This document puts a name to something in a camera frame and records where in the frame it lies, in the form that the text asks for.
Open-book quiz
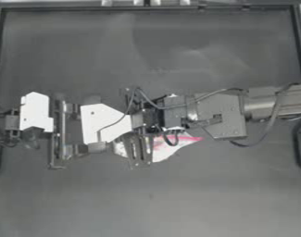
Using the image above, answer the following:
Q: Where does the clear bag with pink zip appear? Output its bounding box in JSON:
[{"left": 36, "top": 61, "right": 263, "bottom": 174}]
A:
[{"left": 110, "top": 132, "right": 207, "bottom": 164}]

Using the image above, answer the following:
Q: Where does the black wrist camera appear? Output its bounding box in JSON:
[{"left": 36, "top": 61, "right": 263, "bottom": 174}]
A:
[{"left": 89, "top": 141, "right": 113, "bottom": 155}]

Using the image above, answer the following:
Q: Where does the black camera cable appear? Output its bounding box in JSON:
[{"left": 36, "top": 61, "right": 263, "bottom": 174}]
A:
[{"left": 96, "top": 87, "right": 167, "bottom": 143}]

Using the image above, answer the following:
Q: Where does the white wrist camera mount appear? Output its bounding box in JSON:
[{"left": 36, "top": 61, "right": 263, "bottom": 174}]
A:
[
  {"left": 80, "top": 103, "right": 134, "bottom": 145},
  {"left": 20, "top": 91, "right": 56, "bottom": 133}
]

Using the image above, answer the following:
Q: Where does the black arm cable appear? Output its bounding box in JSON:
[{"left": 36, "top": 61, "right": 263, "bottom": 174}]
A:
[{"left": 228, "top": 82, "right": 300, "bottom": 148}]

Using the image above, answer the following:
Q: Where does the black table frame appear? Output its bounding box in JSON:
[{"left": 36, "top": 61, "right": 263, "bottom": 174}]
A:
[{"left": 0, "top": 0, "right": 301, "bottom": 87}]

